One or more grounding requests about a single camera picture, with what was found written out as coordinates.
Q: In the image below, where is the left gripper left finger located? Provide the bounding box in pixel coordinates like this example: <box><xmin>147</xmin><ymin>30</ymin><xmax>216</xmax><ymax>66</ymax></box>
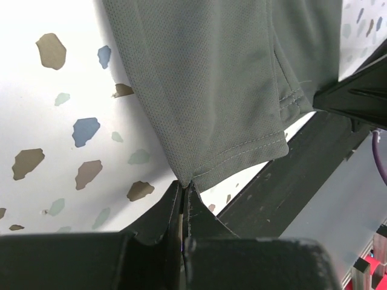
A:
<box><xmin>1</xmin><ymin>181</ymin><xmax>183</xmax><ymax>289</ymax></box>

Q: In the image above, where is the dark grey t shirt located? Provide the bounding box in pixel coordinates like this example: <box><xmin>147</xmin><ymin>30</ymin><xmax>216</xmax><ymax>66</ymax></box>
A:
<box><xmin>103</xmin><ymin>1</ymin><xmax>342</xmax><ymax>192</ymax></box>

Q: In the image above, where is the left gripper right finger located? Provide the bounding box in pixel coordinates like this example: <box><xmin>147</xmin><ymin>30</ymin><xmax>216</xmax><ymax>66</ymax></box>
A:
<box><xmin>183</xmin><ymin>185</ymin><xmax>342</xmax><ymax>289</ymax></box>

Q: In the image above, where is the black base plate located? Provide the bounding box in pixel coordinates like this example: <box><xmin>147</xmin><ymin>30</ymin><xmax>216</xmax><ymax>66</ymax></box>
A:
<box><xmin>218</xmin><ymin>112</ymin><xmax>372</xmax><ymax>238</ymax></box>

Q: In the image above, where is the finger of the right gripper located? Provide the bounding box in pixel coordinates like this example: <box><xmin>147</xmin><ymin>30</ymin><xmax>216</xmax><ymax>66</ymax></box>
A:
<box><xmin>313</xmin><ymin>42</ymin><xmax>386</xmax><ymax>129</ymax></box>

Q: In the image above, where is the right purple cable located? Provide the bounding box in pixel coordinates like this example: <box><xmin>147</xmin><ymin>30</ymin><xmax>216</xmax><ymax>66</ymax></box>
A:
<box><xmin>371</xmin><ymin>128</ymin><xmax>387</xmax><ymax>187</ymax></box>

